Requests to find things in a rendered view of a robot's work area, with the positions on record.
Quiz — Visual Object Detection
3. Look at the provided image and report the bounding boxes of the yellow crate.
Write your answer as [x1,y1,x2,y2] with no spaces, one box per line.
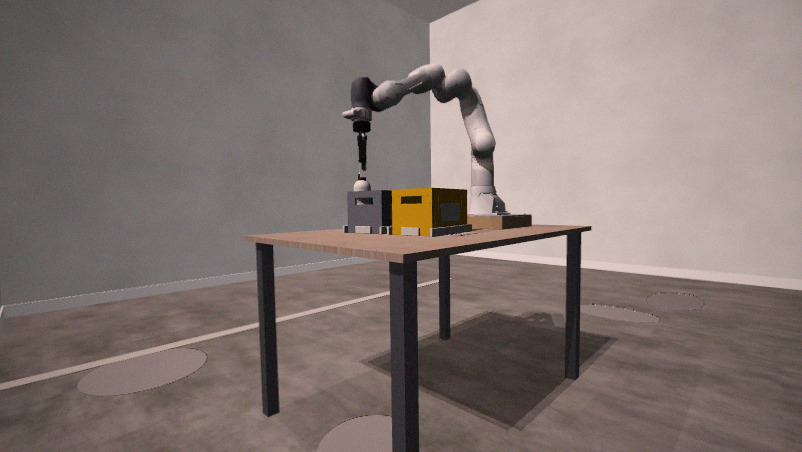
[392,188,467,236]

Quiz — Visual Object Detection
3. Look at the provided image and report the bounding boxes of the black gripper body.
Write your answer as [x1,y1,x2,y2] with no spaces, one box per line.
[353,120,371,137]

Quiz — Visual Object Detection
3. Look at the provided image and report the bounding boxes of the white bottle with grey label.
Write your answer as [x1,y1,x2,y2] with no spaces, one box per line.
[354,172,371,205]

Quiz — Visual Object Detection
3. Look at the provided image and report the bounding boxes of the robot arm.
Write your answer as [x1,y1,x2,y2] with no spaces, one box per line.
[342,64,510,215]

